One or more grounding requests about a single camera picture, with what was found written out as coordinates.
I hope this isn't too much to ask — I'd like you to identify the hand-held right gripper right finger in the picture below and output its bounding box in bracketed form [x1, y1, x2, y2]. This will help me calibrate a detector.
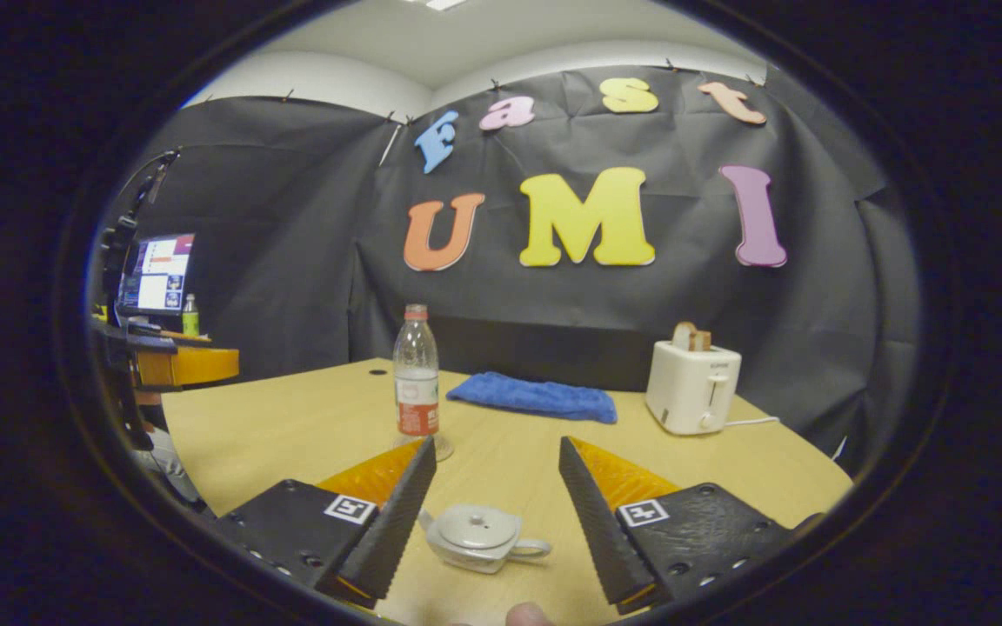
[557, 435, 805, 616]

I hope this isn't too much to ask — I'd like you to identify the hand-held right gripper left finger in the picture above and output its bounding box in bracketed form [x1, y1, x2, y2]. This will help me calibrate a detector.
[212, 435, 439, 609]

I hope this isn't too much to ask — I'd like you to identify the white ceramic teacup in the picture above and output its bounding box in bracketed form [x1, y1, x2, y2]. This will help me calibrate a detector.
[418, 504, 552, 575]

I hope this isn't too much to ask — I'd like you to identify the round wooden coaster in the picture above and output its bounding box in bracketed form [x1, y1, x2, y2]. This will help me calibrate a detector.
[392, 432, 456, 462]

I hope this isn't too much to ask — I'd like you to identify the clear plastic water bottle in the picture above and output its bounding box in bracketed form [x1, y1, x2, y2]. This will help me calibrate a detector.
[392, 303, 441, 440]

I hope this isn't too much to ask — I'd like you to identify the computer monitor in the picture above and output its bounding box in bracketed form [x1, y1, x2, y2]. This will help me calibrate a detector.
[118, 232, 196, 316]

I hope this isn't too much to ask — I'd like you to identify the blue towel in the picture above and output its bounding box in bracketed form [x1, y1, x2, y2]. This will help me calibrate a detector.
[446, 371, 618, 424]

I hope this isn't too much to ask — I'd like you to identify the white toaster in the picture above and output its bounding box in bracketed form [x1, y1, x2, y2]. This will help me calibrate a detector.
[645, 339, 742, 436]

